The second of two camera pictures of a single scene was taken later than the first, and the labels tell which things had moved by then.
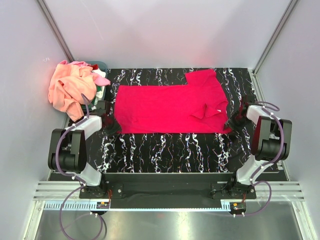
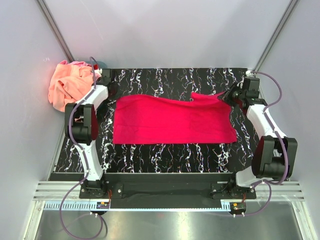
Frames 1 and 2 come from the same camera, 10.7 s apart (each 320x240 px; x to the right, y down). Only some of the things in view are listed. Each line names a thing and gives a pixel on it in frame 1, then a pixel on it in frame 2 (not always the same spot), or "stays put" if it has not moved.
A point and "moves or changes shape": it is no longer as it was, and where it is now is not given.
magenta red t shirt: x=199 y=107 moves or changes shape
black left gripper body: x=111 y=119 → x=115 y=89
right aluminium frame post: x=276 y=32 stays put
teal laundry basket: x=101 y=64 stays put
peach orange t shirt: x=67 y=84 stays put
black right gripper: x=230 y=123 → x=226 y=95
